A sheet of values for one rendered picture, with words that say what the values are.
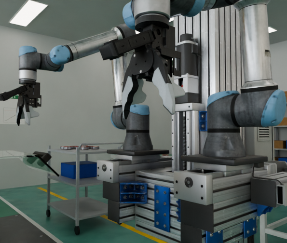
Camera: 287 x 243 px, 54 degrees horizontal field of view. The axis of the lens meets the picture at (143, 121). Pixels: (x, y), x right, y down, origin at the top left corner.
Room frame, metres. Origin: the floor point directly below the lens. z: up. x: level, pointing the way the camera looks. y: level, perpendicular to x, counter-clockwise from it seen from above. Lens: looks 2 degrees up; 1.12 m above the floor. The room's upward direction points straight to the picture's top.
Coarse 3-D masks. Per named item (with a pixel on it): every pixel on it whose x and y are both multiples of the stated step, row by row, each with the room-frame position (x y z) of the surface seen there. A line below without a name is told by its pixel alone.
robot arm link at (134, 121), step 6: (132, 108) 1.36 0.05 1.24; (138, 108) 1.35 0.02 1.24; (144, 108) 1.36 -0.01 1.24; (132, 114) 1.36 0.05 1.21; (138, 114) 1.35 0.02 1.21; (144, 114) 1.36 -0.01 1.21; (126, 120) 1.39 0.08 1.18; (132, 120) 1.36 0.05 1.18; (138, 120) 1.35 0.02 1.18; (144, 120) 1.36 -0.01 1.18; (126, 126) 1.39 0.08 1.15; (132, 126) 1.36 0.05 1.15; (138, 126) 1.35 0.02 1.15; (144, 126) 1.36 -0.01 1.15
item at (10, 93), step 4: (16, 88) 1.20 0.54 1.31; (20, 88) 1.21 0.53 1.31; (24, 88) 1.22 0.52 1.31; (4, 92) 1.17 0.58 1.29; (8, 92) 1.17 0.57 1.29; (12, 92) 1.19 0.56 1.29; (16, 92) 1.20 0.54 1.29; (20, 92) 1.21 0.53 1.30; (0, 96) 1.16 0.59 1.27; (4, 96) 1.16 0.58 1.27; (8, 96) 1.17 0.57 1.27; (12, 96) 1.19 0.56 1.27; (0, 100) 1.18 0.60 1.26; (4, 100) 1.18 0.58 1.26
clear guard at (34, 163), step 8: (0, 152) 0.79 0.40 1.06; (8, 152) 0.79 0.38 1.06; (16, 152) 0.79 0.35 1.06; (24, 152) 0.79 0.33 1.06; (24, 160) 0.87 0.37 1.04; (32, 160) 0.78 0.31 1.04; (40, 160) 0.72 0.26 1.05; (32, 168) 0.89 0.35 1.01; (40, 168) 0.81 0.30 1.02; (48, 168) 0.73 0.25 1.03
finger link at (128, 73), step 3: (129, 63) 0.59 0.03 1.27; (129, 66) 0.59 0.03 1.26; (126, 69) 0.60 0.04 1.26; (129, 69) 0.59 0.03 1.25; (126, 72) 0.60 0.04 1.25; (129, 72) 0.59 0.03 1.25; (126, 75) 0.60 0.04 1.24; (129, 75) 0.59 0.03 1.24; (132, 75) 0.58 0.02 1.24; (135, 75) 0.59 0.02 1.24; (126, 78) 0.60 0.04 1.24; (135, 78) 0.59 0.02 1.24; (123, 81) 0.60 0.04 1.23; (123, 84) 0.60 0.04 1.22; (123, 87) 0.60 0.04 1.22
